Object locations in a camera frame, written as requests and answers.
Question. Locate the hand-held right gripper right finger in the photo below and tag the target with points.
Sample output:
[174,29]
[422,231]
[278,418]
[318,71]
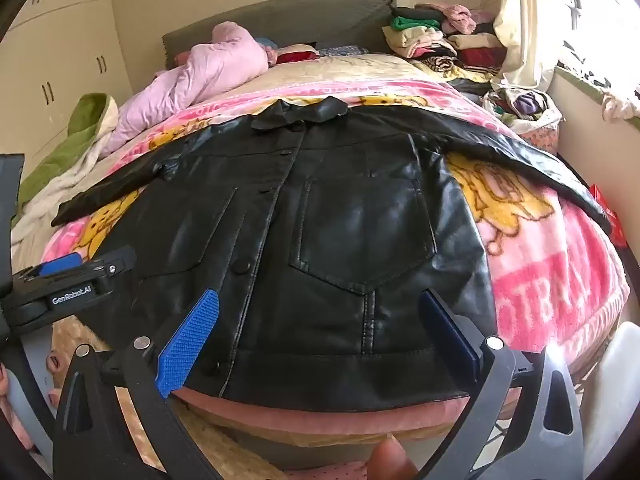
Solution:
[450,335]

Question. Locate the cream curtain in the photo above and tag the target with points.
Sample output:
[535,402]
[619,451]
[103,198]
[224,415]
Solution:
[530,20]

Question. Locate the black and white cloth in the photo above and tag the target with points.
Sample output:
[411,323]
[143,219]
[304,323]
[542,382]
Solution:
[585,67]

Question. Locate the red pillow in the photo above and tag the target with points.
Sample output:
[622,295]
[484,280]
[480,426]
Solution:
[297,55]

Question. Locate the white wardrobe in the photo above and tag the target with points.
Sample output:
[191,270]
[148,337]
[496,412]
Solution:
[65,45]

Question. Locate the pile of folded clothes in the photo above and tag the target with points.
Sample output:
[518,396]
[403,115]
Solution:
[425,35]

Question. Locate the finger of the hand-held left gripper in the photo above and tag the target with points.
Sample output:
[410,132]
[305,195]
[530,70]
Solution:
[60,264]
[110,266]

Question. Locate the green window sill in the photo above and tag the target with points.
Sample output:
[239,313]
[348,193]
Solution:
[590,102]

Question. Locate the floral laundry basket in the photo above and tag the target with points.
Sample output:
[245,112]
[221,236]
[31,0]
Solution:
[542,140]

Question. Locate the light pink puffer jacket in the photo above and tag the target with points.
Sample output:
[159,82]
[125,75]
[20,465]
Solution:
[200,70]

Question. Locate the black leather jacket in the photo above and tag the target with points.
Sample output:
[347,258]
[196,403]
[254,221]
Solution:
[325,210]

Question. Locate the blue cloth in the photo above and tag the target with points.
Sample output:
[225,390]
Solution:
[266,42]

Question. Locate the pink printed blanket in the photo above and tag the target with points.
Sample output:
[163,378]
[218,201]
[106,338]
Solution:
[540,260]

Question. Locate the person's left hand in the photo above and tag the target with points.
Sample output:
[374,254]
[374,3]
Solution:
[54,380]

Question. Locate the green blanket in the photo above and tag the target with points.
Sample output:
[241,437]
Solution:
[85,125]

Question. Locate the beige bedspread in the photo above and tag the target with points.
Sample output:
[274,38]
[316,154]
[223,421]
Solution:
[350,72]

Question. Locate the red bag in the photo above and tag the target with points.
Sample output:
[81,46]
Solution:
[607,210]

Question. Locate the beige fluffy cloth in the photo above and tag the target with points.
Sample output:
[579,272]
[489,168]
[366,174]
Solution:
[235,452]

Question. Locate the white plastic chair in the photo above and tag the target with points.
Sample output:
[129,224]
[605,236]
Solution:
[615,385]

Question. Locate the pink bed sheet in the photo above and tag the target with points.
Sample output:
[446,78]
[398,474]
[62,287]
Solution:
[325,415]

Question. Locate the grey bed headboard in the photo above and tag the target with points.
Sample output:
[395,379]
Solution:
[310,15]

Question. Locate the blue patterned pillow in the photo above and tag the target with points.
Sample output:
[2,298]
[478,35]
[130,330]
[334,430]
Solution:
[342,51]

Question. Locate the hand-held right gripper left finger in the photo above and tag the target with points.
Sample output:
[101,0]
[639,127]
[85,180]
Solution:
[187,340]

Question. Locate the white bag of clothes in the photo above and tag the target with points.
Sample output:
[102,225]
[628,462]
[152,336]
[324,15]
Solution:
[520,105]

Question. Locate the person's right hand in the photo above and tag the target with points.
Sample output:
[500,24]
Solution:
[392,460]

